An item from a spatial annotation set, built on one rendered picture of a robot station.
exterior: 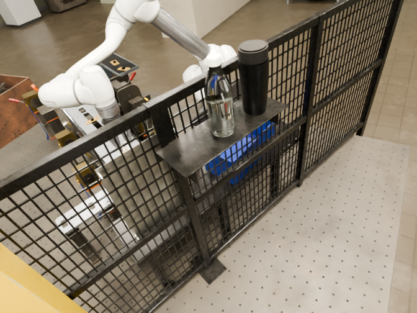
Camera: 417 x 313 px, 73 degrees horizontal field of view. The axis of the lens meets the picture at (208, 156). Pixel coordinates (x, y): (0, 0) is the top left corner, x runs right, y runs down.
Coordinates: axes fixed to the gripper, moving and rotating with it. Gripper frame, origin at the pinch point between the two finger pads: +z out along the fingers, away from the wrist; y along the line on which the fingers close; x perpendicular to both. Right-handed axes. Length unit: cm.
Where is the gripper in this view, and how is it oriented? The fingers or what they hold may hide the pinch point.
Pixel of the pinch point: (125, 148)
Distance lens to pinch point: 140.5
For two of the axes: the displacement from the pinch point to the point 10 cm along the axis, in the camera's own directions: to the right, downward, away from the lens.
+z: 1.3, 7.3, 6.7
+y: -7.6, 5.1, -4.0
